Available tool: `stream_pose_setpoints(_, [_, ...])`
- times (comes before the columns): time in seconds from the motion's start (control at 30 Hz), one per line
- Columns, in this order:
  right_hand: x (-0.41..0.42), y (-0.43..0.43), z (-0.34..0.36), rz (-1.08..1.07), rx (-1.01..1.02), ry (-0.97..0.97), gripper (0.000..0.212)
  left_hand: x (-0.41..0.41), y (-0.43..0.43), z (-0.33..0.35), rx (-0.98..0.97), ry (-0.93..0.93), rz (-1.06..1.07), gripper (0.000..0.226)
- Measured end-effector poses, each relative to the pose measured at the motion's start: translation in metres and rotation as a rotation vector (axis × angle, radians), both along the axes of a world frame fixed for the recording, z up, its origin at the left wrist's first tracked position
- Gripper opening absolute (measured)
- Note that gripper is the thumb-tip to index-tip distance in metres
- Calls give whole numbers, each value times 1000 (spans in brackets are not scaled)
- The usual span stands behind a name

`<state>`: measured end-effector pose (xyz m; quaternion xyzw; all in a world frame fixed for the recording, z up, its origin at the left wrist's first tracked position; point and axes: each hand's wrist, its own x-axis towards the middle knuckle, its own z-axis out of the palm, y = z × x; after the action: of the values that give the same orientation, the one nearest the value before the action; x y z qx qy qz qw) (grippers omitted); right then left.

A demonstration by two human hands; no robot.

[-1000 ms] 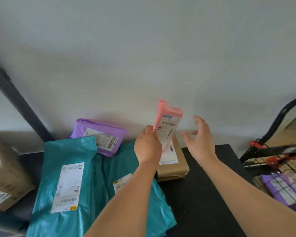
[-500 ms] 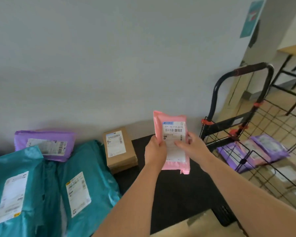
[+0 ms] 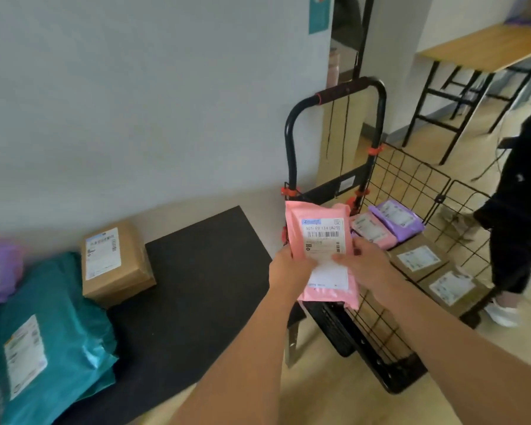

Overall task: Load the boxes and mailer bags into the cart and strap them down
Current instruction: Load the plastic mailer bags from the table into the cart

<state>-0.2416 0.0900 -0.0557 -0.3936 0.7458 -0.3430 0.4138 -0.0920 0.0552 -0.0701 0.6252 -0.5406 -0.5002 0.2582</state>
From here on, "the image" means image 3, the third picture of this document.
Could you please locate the beige cabinet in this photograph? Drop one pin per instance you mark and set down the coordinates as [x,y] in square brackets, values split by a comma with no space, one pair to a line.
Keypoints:
[358,128]

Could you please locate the small brown cardboard box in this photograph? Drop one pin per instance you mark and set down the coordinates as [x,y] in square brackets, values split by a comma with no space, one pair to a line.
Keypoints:
[128,269]

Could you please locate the person's left forearm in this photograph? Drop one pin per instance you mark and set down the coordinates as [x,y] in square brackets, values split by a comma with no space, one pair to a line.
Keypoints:
[239,367]

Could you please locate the dark brown door frame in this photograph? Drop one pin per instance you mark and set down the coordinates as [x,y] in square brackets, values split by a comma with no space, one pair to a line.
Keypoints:
[363,30]

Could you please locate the cardboard box long yellow-tag label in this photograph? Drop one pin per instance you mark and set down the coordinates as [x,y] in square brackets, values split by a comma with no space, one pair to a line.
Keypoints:
[418,258]

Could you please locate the wooden table black legs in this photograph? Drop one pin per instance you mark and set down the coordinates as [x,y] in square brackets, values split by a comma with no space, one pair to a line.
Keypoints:
[482,48]

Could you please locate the person's right hand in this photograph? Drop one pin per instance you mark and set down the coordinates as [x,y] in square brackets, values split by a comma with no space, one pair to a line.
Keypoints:
[371,269]

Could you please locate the person's left hand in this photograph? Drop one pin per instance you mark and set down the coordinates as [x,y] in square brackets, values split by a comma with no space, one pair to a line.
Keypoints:
[292,274]

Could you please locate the black low metal table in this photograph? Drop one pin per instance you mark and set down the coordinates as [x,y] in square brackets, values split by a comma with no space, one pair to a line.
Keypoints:
[194,283]

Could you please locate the teal wall poster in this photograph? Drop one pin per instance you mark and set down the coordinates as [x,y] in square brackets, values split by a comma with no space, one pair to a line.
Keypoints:
[321,17]

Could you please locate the cardboard box short red-tag label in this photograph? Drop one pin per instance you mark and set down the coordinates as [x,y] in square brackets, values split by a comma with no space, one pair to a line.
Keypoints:
[451,287]

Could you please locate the person's right forearm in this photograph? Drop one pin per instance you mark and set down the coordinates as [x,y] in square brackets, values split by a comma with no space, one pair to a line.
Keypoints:
[469,367]

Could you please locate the pink mailer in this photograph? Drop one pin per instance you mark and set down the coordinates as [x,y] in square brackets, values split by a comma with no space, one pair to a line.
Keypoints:
[371,230]
[323,216]

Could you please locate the purple mailer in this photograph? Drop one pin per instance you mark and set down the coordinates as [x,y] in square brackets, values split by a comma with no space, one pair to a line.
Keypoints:
[398,216]
[9,261]

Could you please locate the pink bottle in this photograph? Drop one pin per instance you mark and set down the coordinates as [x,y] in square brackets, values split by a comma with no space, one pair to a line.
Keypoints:
[333,70]

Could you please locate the teal package short label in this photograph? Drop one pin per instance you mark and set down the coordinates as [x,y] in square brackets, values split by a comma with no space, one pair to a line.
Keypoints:
[71,314]

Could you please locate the dark green draped cloth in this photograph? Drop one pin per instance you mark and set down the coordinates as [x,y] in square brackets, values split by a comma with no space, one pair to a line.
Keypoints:
[347,22]

